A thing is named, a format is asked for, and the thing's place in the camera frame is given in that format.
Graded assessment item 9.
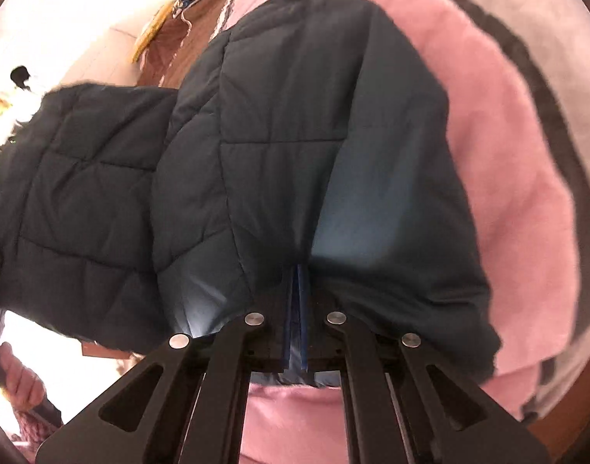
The pink patterned cloth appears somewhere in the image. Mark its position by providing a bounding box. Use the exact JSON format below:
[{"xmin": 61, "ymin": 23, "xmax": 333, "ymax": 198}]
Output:
[{"xmin": 9, "ymin": 403, "xmax": 58, "ymax": 445}]

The pink and brown striped blanket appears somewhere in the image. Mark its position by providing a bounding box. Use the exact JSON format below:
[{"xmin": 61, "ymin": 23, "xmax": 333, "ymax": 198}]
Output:
[{"xmin": 140, "ymin": 0, "xmax": 590, "ymax": 464}]

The cream bed headboard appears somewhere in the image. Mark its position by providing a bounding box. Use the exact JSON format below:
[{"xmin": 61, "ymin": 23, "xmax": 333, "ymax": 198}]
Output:
[{"xmin": 48, "ymin": 22, "xmax": 153, "ymax": 92}]

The yellow pillow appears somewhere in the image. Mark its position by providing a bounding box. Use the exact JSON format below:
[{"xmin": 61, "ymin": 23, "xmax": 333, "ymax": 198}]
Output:
[{"xmin": 132, "ymin": 2, "xmax": 176, "ymax": 65}]

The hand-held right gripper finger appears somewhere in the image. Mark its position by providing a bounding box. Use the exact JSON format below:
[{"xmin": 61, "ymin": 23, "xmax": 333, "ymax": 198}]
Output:
[
  {"xmin": 302, "ymin": 266, "xmax": 553, "ymax": 464},
  {"xmin": 36, "ymin": 266, "xmax": 303, "ymax": 464}
]

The person's left hand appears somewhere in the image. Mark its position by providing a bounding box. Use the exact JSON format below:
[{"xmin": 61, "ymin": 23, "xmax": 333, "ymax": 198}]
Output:
[{"xmin": 0, "ymin": 342, "xmax": 48, "ymax": 409}]

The dark teal quilted jacket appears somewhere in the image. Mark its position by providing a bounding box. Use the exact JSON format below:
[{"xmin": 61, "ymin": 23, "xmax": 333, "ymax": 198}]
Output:
[{"xmin": 0, "ymin": 0, "xmax": 501, "ymax": 388}]

